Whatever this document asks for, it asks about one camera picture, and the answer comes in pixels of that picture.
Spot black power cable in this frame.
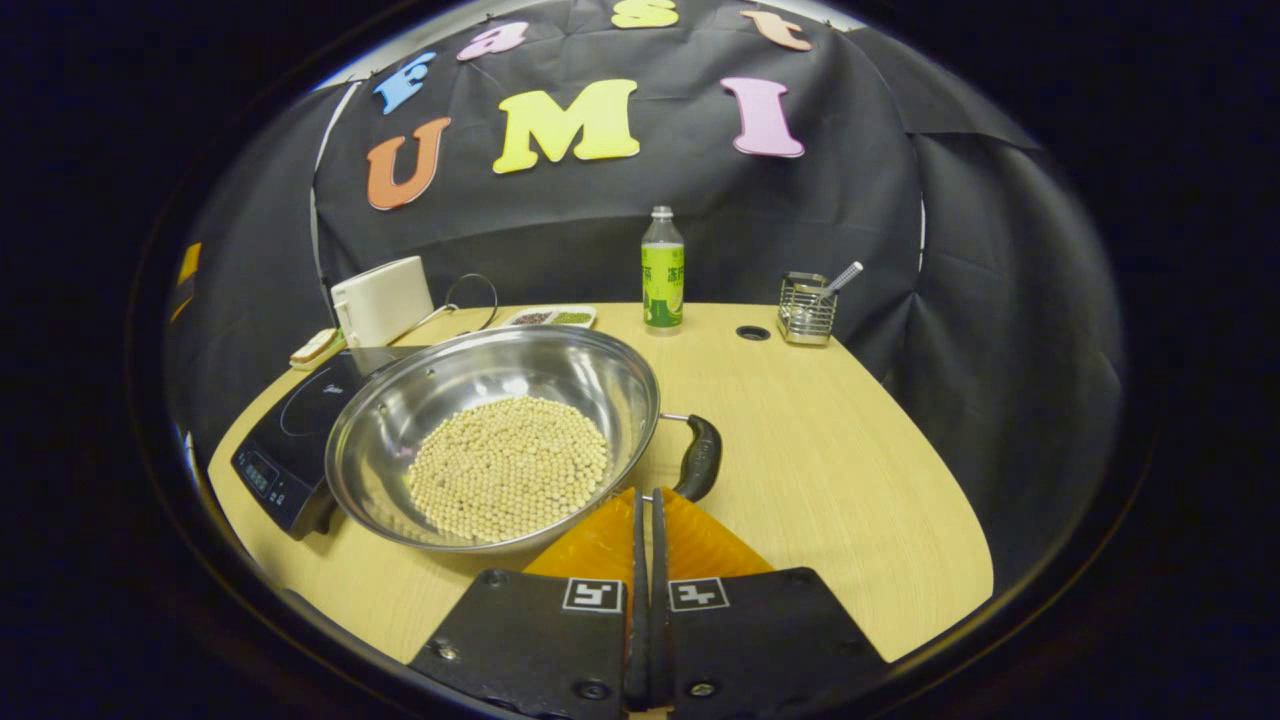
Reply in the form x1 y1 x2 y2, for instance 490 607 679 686
445 272 499 333

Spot metal wire utensil holder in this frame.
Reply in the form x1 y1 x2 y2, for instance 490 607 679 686
777 272 839 347

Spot white divided bean dish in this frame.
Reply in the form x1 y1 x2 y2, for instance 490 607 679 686
500 305 598 331

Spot black induction cooktop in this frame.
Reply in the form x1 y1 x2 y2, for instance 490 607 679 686
230 345 431 541

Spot green label drink bottle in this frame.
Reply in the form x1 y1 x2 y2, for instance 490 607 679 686
641 206 686 336

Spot black backdrop cloth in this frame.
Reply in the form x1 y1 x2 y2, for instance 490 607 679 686
165 0 1131 591

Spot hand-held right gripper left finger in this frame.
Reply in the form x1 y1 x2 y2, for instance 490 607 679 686
408 488 649 719

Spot pile of soybeans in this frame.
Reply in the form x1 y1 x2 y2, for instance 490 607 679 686
405 395 613 546

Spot white power cable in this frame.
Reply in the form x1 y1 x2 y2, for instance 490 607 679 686
385 303 463 346

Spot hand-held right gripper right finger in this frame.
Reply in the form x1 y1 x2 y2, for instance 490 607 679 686
650 487 891 713

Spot stainless steel pot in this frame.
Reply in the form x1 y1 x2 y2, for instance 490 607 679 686
325 325 723 556

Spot white toaster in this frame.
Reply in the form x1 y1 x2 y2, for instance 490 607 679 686
330 256 436 348

